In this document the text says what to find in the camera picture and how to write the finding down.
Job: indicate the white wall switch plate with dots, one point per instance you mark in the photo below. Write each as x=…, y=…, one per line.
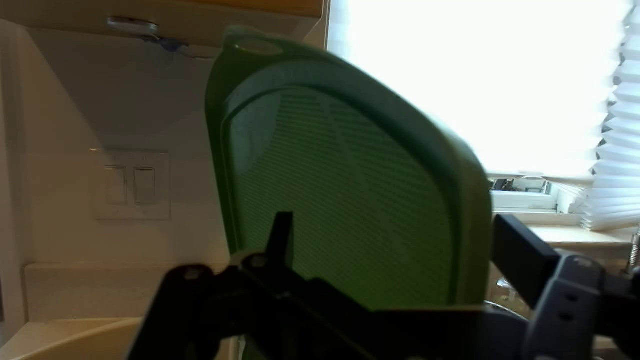
x=132, y=185

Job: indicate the wooden wall cabinet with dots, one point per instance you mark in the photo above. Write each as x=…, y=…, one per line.
x=210, y=15

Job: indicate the white pleated blind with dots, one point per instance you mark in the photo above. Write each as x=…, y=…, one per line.
x=617, y=165

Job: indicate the green bin lid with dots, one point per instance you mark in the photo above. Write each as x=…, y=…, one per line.
x=350, y=190

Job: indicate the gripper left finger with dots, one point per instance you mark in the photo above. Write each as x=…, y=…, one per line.
x=210, y=310

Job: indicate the window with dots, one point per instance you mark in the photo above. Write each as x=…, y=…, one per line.
x=465, y=85

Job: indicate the round under-cabinet light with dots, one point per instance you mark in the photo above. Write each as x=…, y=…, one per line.
x=134, y=26

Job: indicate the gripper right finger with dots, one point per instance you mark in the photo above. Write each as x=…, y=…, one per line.
x=565, y=300

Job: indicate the cream bin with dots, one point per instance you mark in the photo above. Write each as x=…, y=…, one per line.
x=75, y=342

